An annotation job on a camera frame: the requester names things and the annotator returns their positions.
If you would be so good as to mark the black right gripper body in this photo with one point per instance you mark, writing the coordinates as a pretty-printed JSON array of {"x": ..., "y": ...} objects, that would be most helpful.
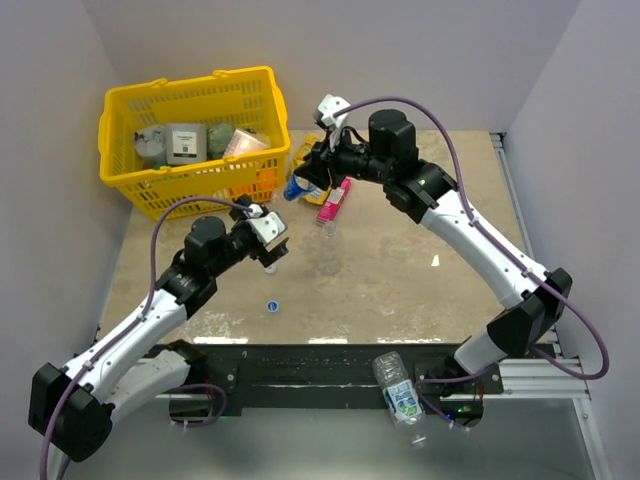
[{"x": 351, "y": 160}]

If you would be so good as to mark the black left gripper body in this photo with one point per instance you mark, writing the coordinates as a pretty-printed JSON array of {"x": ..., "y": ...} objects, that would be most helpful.
[{"x": 243, "y": 240}]

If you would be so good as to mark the clear bottle blue label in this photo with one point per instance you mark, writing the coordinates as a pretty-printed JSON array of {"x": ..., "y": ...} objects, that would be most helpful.
[{"x": 299, "y": 188}]

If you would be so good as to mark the clear bottle white green label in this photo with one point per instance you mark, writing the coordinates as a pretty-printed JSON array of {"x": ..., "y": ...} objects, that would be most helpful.
[{"x": 401, "y": 397}]

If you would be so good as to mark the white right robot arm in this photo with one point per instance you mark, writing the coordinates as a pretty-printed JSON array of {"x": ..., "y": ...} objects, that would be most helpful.
[{"x": 430, "y": 197}]

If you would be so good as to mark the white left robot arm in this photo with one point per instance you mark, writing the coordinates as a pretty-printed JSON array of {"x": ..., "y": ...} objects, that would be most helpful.
[{"x": 76, "y": 405}]

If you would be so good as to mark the clear unlabelled plastic bottle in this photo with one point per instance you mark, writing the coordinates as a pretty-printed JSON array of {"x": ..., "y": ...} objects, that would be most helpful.
[{"x": 330, "y": 255}]

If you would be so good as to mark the blue white bottle cap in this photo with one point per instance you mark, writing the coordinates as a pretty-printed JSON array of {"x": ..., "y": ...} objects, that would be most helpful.
[{"x": 272, "y": 306}]

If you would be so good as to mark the yellow snack bag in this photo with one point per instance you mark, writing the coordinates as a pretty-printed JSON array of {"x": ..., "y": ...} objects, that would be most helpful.
[{"x": 298, "y": 156}]

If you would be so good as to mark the pink cardboard box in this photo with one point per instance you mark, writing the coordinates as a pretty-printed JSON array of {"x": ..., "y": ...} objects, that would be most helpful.
[{"x": 334, "y": 202}]

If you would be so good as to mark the orange item in basket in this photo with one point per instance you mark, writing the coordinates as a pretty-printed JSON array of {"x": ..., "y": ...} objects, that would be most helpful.
[{"x": 262, "y": 188}]

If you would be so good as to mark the pink packet in basket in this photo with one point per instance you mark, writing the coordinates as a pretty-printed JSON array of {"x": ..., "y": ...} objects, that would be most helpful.
[{"x": 244, "y": 142}]

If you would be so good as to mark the yellow plastic shopping basket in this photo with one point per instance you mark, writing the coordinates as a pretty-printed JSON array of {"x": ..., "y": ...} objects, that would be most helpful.
[{"x": 249, "y": 98}]

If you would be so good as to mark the green round item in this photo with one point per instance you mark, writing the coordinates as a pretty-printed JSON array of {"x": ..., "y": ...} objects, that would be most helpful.
[{"x": 219, "y": 135}]

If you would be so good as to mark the grey box with label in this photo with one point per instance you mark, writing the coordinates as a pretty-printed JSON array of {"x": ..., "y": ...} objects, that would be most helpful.
[{"x": 186, "y": 143}]

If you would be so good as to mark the grey pouch in basket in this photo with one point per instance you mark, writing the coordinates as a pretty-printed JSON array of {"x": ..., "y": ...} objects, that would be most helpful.
[{"x": 150, "y": 145}]

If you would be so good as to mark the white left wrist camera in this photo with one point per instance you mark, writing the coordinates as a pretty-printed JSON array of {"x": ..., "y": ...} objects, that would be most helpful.
[{"x": 265, "y": 224}]

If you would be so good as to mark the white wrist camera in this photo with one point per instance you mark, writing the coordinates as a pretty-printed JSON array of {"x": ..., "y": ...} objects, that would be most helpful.
[
  {"x": 330, "y": 112},
  {"x": 265, "y": 224}
]

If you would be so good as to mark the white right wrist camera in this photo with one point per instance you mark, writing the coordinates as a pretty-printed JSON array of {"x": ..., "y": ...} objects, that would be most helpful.
[{"x": 330, "y": 112}]

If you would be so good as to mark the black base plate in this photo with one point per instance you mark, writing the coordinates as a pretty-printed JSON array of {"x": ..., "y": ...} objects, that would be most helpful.
[{"x": 338, "y": 376}]

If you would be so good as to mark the aluminium rail frame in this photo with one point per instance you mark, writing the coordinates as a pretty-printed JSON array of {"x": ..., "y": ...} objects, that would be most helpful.
[{"x": 545, "y": 374}]

